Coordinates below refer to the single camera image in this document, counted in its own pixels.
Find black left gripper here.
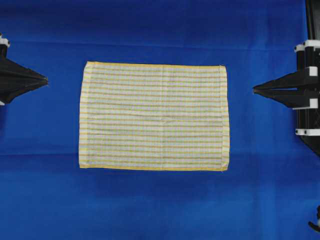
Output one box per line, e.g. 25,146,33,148
0,33,48,106

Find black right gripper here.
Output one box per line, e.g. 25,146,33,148
253,40,320,137

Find yellow striped towel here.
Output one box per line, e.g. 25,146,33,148
78,61,230,171

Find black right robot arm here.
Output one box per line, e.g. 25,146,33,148
253,0,320,155

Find blue table cloth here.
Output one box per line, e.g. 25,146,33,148
0,0,320,240

